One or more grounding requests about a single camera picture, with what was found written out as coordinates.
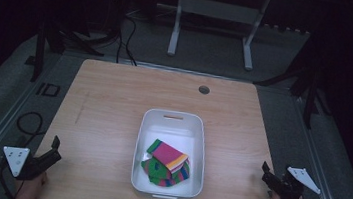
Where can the pink striped sock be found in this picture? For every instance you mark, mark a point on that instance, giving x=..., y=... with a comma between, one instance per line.
x=166, y=153

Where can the white plastic basket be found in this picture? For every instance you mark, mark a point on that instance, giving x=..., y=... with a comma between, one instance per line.
x=174, y=126

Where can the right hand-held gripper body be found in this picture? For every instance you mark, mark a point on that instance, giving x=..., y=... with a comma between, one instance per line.
x=288, y=187

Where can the person's left hand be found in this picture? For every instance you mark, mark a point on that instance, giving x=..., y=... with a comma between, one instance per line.
x=31, y=188

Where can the black tripod stand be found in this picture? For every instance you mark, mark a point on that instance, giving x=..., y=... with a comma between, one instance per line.
x=53, y=40
x=307, y=84

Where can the metal floor rail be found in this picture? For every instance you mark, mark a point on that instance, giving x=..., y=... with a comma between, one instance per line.
x=0, y=126
x=318, y=162

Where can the white metal desk frame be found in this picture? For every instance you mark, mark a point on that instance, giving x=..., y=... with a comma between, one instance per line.
x=218, y=9

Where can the green striped sock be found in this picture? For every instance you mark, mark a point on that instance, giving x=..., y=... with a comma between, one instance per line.
x=156, y=171

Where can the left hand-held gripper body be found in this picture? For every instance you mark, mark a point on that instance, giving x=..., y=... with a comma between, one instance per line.
x=16, y=159

